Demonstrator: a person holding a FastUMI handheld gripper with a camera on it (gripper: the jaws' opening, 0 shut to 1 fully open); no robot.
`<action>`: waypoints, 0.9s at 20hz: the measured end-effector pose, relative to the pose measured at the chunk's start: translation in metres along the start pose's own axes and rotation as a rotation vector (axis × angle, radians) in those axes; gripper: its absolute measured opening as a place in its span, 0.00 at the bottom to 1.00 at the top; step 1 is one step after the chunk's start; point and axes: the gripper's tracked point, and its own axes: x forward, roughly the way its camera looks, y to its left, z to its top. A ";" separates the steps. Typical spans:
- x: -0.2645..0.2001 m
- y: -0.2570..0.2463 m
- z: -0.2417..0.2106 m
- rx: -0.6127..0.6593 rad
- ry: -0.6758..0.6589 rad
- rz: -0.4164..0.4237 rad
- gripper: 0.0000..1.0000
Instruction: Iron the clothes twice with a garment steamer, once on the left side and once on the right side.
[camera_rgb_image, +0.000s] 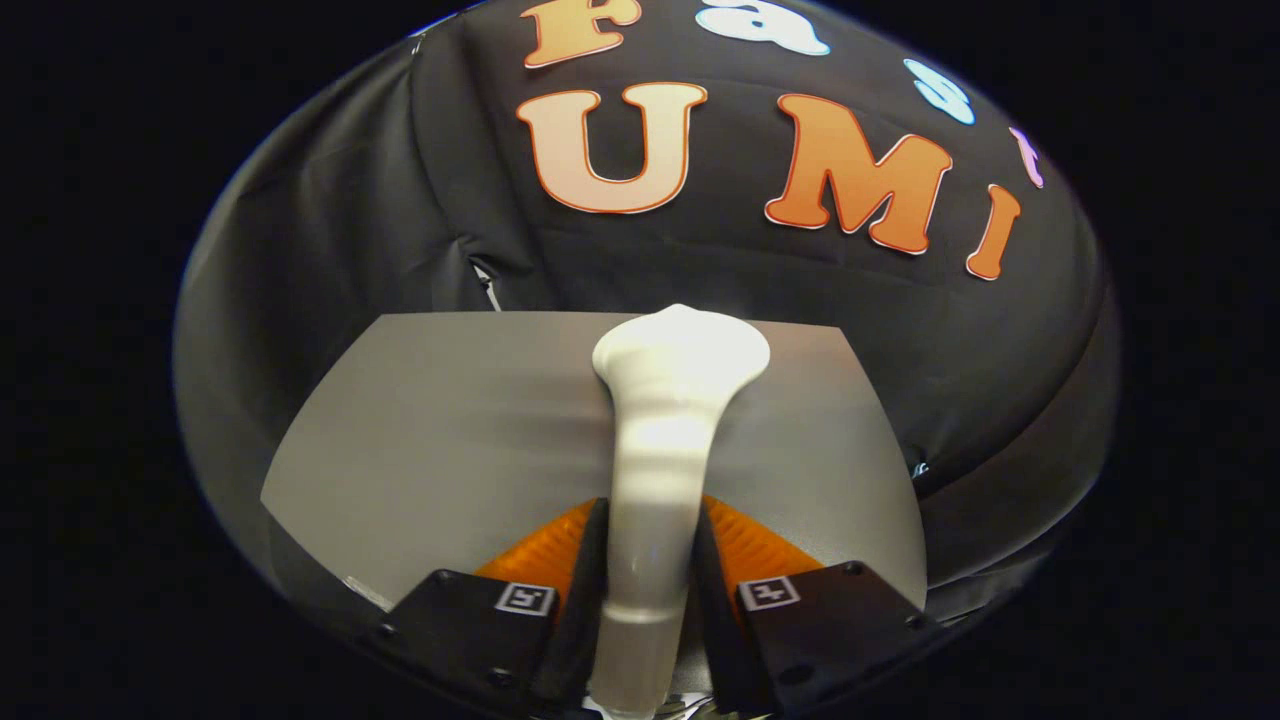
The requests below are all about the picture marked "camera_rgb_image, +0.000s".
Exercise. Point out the white garment steamer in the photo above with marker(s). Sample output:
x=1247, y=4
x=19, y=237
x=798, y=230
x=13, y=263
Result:
x=660, y=450

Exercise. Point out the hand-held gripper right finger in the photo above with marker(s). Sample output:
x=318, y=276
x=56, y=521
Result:
x=840, y=620

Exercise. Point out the grey drawer cabinet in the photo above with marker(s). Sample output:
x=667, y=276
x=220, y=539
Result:
x=450, y=420

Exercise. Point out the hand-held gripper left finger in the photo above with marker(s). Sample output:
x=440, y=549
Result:
x=470, y=630

